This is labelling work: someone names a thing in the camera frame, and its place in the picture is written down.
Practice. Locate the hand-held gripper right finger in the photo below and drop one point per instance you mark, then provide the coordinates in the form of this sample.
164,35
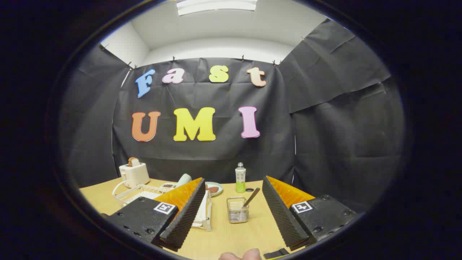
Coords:
283,220

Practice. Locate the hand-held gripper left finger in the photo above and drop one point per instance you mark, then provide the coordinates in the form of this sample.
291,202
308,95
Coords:
187,216

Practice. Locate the pale green plate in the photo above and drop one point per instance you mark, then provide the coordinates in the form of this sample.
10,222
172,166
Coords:
184,179

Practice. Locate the small round plate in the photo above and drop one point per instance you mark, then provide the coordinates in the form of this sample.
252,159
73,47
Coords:
217,188

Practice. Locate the small rectangular food tray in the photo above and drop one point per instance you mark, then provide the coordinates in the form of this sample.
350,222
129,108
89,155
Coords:
168,185

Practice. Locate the brown food piece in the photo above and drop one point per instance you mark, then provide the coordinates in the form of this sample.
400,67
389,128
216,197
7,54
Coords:
213,190

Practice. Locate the green drink bottle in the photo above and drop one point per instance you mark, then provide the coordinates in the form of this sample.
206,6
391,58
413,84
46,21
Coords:
240,178

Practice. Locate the white toaster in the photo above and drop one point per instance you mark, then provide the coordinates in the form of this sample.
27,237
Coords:
136,175

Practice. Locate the brown bread slice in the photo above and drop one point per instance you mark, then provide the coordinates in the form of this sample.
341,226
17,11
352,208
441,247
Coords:
133,161

